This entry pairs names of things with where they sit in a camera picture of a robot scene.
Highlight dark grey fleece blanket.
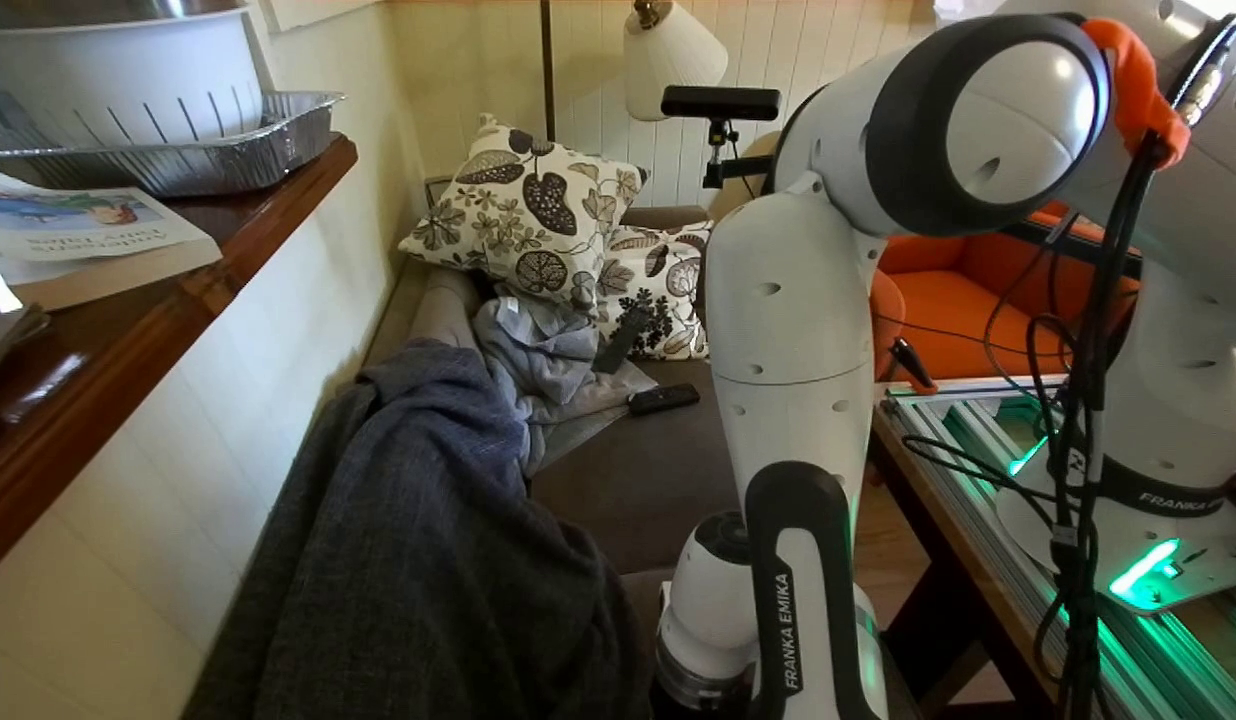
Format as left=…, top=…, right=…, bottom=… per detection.
left=185, top=338, right=641, bottom=720

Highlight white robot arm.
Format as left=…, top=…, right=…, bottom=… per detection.
left=658, top=0, right=1236, bottom=720

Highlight black remote control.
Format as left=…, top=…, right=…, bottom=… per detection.
left=629, top=382, right=701, bottom=417

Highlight light grey crumpled cloth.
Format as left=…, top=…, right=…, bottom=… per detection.
left=471, top=297, right=653, bottom=470

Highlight small floral throw pillow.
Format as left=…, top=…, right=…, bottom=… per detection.
left=591, top=221, right=712, bottom=361

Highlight large floral throw pillow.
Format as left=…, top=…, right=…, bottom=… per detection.
left=401, top=117, right=645, bottom=309

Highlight white floor lamp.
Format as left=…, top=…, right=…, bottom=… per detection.
left=537, top=0, right=727, bottom=139

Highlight robot mounting table green-lit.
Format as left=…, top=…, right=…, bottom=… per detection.
left=871, top=386, right=1236, bottom=720

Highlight orange armchair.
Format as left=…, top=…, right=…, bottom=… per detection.
left=871, top=207, right=1103, bottom=386

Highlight aluminium foil tray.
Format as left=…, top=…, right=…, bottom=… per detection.
left=0, top=90, right=331, bottom=199

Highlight wooden counter shelf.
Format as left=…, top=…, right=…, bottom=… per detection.
left=0, top=133, right=359, bottom=559

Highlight paper magazine on counter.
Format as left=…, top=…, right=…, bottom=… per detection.
left=0, top=170, right=221, bottom=310

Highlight black camera on stand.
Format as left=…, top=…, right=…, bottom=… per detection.
left=662, top=83, right=780, bottom=188

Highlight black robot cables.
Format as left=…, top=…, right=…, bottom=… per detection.
left=894, top=10, right=1236, bottom=720

